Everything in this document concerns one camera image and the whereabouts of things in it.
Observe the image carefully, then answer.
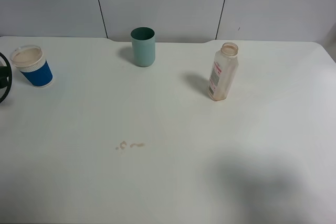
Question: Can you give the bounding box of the teal plastic cup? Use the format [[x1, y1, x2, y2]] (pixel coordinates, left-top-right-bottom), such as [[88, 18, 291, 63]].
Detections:
[[131, 27, 155, 67]]

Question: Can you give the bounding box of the blue sleeved paper cup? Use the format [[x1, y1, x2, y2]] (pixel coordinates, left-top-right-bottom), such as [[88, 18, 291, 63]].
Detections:
[[10, 45, 54, 88]]

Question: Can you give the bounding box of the clear plastic drink bottle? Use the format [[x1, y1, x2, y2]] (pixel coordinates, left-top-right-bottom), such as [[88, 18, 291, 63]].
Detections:
[[208, 42, 239, 101]]

